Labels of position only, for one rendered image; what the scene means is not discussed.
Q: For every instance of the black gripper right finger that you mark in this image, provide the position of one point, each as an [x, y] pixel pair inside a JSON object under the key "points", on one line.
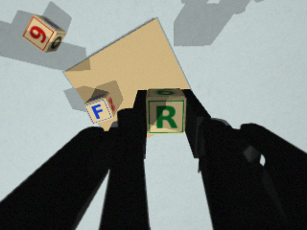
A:
{"points": [[236, 197]]}

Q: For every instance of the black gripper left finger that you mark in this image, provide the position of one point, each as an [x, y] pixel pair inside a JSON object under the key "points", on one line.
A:
{"points": [[57, 194]]}

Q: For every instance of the tan flat mat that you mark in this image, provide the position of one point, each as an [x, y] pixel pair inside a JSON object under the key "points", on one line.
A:
{"points": [[141, 60]]}

